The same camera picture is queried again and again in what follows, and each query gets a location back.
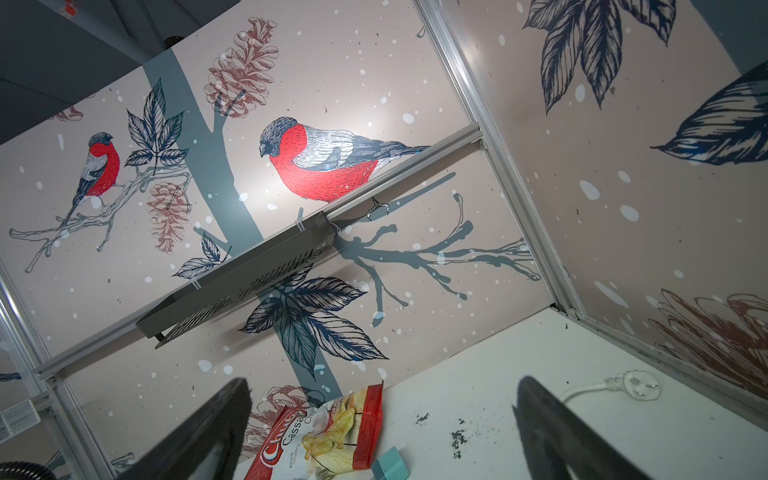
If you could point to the aluminium frame post back right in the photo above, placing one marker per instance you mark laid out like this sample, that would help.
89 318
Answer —
512 183

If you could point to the aluminium frame post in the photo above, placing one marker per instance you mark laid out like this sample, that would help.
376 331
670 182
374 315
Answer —
53 398
512 183

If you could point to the aluminium frame post back left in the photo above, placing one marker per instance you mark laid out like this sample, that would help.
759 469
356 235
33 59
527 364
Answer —
53 398

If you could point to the black hanging wire basket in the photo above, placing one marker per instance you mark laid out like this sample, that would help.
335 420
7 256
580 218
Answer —
239 280

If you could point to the aluminium frame top bar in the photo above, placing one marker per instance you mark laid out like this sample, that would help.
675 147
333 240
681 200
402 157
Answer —
124 332

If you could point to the teal charger plug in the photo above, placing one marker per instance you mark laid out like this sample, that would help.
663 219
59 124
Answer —
390 466

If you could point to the red white chips bag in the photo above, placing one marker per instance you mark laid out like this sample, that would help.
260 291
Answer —
293 434

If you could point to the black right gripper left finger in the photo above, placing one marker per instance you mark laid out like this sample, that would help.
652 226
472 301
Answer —
207 445

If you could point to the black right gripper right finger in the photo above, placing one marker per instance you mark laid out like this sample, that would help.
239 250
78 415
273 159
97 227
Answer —
557 444

